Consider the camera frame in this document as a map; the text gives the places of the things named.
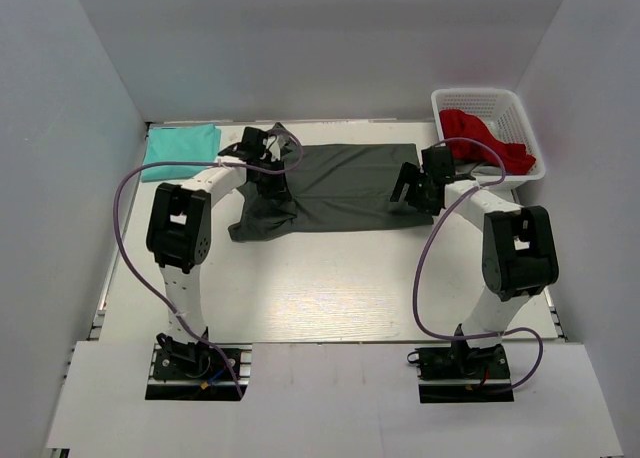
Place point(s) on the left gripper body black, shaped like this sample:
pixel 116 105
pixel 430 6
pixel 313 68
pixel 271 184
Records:
pixel 267 163

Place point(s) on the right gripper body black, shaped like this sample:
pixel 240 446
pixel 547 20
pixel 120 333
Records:
pixel 421 198

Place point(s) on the dark grey t shirt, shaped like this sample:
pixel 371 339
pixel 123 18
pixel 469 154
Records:
pixel 335 188

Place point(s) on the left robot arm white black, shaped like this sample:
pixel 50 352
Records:
pixel 180 228

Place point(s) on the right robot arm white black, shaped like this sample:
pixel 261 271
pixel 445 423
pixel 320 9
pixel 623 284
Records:
pixel 518 256

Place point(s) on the light grey t shirt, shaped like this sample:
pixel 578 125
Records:
pixel 478 169

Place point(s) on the red t shirt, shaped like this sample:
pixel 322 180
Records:
pixel 473 142

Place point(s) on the folded teal t shirt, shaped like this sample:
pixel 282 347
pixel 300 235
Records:
pixel 180 144

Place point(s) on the white plastic basket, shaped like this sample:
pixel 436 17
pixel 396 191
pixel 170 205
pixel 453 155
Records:
pixel 502 112

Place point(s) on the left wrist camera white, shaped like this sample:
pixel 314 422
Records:
pixel 273 148

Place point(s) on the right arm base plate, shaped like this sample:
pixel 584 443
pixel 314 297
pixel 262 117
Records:
pixel 449 375

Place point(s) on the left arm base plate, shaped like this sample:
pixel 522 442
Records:
pixel 173 379

